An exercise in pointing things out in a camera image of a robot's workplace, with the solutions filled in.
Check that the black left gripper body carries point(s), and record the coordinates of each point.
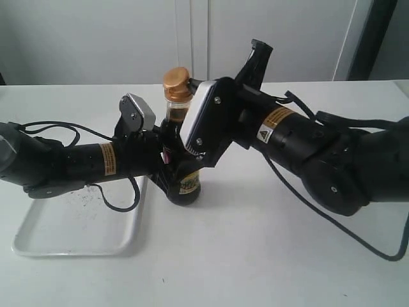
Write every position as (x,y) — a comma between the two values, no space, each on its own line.
(142,153)

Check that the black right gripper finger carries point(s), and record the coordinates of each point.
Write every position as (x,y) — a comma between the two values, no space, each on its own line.
(253,72)
(193,85)

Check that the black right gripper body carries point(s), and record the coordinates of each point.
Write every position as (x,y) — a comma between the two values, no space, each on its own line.
(234,113)

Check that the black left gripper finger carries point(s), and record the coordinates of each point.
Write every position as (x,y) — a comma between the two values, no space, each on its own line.
(184,176)

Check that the dark soy sauce bottle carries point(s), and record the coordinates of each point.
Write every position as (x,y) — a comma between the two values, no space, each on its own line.
(178,101)

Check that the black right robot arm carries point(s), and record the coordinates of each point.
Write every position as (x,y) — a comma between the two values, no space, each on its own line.
(343,163)

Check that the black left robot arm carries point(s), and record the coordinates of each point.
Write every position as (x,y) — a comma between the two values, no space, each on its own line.
(46,168)

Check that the white rectangular plastic tray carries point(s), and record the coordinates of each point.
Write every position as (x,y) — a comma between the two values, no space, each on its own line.
(80,224)

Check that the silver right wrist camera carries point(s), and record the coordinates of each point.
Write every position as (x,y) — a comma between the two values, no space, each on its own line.
(191,121)

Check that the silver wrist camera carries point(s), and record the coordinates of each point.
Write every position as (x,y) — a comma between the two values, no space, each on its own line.
(191,121)
(136,113)

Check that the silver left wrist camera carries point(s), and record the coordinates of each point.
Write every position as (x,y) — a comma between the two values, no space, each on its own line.
(136,113)

